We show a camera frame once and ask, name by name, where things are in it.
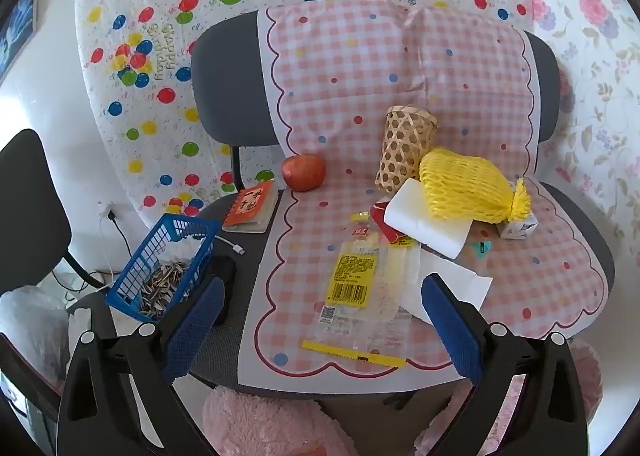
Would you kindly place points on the orange cover notebook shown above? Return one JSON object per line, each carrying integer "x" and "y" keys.
{"x": 250, "y": 203}

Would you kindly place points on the pile of sunflower seeds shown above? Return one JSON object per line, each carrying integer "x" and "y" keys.
{"x": 165, "y": 286}

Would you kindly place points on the pink checkered sheet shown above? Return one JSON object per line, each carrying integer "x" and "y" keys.
{"x": 350, "y": 86}

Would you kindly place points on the woven bamboo basket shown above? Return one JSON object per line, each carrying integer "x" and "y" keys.
{"x": 400, "y": 146}

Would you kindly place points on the yellow foam net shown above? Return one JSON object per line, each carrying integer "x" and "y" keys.
{"x": 460, "y": 181}

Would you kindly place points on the yellow plastic strip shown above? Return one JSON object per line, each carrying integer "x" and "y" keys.
{"x": 350, "y": 354}

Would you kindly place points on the small yellow wrapper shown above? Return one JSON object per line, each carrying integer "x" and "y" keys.
{"x": 360, "y": 217}

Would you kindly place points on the red packet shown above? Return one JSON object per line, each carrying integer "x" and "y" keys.
{"x": 387, "y": 231}

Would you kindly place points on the black chair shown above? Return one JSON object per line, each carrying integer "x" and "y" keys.
{"x": 30, "y": 186}

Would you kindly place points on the blue plastic basket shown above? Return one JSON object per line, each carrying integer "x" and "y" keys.
{"x": 150, "y": 246}

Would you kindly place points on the grey office chair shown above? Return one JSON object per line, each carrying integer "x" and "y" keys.
{"x": 225, "y": 66}

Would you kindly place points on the small carton box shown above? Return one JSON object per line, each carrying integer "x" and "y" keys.
{"x": 520, "y": 228}

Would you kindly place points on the red apple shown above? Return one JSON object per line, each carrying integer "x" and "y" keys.
{"x": 303, "y": 173}

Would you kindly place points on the wall poster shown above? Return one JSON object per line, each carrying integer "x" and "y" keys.
{"x": 15, "y": 36}

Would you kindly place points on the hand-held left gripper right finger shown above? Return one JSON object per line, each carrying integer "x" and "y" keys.
{"x": 450, "y": 321}

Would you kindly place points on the white plastic bag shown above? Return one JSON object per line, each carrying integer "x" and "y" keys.
{"x": 30, "y": 321}

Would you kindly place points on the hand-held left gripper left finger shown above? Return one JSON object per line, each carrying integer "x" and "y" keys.
{"x": 192, "y": 323}

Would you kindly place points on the floral print cloth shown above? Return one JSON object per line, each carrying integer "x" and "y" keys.
{"x": 590, "y": 11}

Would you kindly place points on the white foam block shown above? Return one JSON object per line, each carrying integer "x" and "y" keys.
{"x": 415, "y": 213}

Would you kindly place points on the white paper napkin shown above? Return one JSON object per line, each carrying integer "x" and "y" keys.
{"x": 465, "y": 281}

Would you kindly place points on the white wall charger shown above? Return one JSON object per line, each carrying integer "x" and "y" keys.
{"x": 106, "y": 208}

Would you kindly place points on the clear wrapper with yellow label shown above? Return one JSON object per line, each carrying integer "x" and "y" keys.
{"x": 350, "y": 276}

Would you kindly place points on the balloon print cloth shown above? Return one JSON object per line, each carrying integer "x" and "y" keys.
{"x": 150, "y": 11}

